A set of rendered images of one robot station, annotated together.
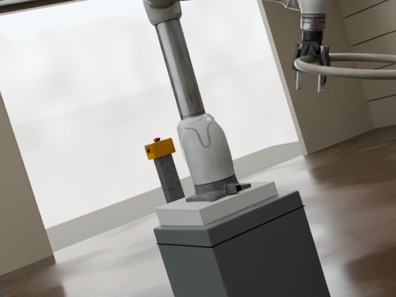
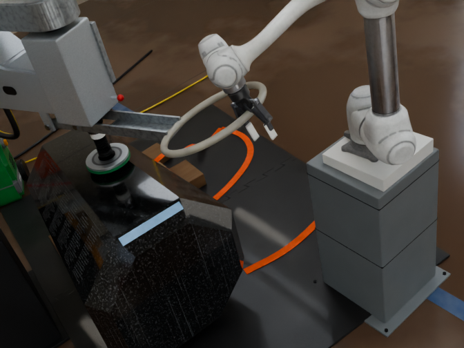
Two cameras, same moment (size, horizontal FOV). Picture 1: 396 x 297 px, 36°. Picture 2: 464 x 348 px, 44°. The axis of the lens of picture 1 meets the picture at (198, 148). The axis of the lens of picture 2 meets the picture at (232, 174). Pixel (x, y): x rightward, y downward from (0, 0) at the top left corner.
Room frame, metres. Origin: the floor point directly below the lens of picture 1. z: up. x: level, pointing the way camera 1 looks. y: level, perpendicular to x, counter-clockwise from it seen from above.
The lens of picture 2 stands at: (4.07, -0.66, 2.32)
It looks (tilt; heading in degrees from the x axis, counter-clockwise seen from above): 37 degrees down; 179
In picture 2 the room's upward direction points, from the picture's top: 14 degrees counter-clockwise
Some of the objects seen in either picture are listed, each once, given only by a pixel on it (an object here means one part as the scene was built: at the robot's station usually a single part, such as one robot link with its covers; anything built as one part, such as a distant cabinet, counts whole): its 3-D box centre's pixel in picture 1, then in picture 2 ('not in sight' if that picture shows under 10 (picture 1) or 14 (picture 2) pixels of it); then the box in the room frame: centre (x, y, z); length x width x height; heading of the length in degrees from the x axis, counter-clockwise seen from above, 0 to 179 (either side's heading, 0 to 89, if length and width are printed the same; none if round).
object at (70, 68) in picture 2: not in sight; (60, 74); (1.69, -1.24, 1.30); 0.36 x 0.22 x 0.45; 54
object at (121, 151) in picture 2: not in sight; (107, 157); (1.73, -1.17, 0.85); 0.21 x 0.21 x 0.01
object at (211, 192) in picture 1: (219, 187); (366, 138); (2.17, -0.03, 0.88); 0.22 x 0.18 x 0.06; 33
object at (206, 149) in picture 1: (205, 149); (367, 113); (2.19, -0.03, 1.02); 0.18 x 0.16 x 0.22; 3
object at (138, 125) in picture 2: not in sight; (110, 121); (1.80, -1.08, 1.06); 0.69 x 0.19 x 0.05; 54
